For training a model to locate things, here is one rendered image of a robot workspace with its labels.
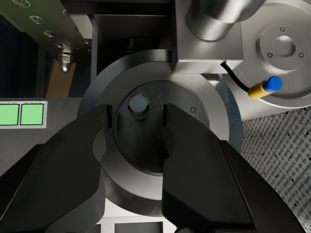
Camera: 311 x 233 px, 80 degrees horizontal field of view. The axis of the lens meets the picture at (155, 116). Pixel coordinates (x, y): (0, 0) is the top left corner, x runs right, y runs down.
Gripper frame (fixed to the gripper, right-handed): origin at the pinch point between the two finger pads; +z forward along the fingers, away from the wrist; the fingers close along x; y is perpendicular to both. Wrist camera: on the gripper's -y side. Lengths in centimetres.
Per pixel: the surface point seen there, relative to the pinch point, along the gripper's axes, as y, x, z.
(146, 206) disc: 8.5, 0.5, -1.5
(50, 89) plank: 67, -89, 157
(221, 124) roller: 2.8, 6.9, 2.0
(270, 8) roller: -5.4, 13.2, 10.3
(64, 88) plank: 76, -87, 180
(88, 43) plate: 2.8, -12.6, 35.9
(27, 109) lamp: 18.0, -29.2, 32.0
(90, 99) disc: 1.5, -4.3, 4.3
